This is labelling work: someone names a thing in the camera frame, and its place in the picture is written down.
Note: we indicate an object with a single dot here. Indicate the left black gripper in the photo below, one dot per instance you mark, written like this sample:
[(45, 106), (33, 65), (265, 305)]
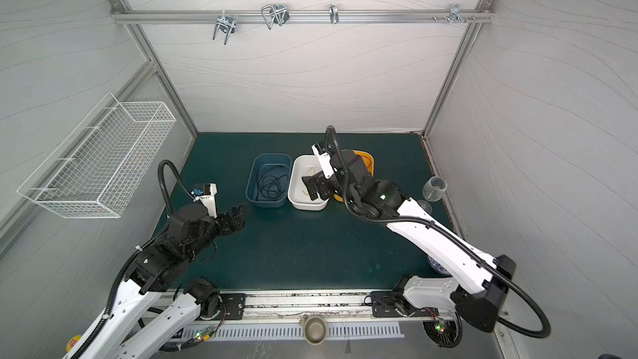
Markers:
[(238, 218)]

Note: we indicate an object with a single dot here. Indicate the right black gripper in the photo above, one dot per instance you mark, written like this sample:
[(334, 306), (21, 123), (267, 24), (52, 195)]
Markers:
[(321, 182)]

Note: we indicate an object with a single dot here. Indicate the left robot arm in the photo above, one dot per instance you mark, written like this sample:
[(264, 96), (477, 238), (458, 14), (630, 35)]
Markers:
[(157, 263)]

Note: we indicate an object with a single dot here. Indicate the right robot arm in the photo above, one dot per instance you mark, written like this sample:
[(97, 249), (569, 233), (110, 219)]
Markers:
[(478, 283)]

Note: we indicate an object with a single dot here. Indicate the white plastic bin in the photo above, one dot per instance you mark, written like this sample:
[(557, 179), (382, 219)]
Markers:
[(303, 166)]

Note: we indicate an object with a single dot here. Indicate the blue plastic bin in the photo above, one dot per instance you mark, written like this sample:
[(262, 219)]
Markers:
[(269, 180)]

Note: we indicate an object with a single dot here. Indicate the yellow plastic bin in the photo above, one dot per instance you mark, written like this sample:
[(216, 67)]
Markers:
[(369, 163)]

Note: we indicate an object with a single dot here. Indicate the clear wine glass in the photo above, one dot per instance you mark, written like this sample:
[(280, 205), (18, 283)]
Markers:
[(433, 191)]

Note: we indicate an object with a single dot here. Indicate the olive round cup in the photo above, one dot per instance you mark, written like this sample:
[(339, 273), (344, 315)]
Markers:
[(314, 329)]

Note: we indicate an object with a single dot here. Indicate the blue white patterned plate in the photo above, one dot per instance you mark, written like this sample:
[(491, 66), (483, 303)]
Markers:
[(440, 269)]

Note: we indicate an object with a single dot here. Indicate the metal U-bolt hook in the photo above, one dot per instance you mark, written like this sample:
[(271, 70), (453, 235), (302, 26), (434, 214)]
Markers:
[(275, 14)]

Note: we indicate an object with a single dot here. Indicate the metal clamp hook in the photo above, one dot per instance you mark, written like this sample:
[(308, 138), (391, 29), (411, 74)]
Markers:
[(225, 26)]

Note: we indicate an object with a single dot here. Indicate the aluminium crossbar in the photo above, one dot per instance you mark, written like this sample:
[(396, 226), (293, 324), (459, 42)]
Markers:
[(124, 16)]

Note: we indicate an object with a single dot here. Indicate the sauce bottle yellow cap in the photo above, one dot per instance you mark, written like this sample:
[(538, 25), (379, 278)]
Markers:
[(72, 343)]

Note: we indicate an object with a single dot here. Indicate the right metal clamp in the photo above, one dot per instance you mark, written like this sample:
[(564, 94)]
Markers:
[(454, 16)]

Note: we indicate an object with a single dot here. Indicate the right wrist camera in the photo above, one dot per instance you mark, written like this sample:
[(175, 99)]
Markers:
[(324, 159)]

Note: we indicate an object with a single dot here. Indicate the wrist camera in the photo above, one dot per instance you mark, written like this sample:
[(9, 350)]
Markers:
[(324, 159), (205, 194)]

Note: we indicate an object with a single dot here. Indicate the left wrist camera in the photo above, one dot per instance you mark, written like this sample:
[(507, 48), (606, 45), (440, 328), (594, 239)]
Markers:
[(205, 194)]

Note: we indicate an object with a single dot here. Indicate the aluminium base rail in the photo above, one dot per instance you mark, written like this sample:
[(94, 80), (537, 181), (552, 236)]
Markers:
[(304, 304)]

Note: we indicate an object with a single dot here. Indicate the white wire basket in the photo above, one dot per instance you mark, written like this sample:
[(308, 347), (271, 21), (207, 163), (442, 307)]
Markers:
[(95, 171)]

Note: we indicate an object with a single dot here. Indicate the small metal bracket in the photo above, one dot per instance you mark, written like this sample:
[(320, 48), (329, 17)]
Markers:
[(333, 14)]

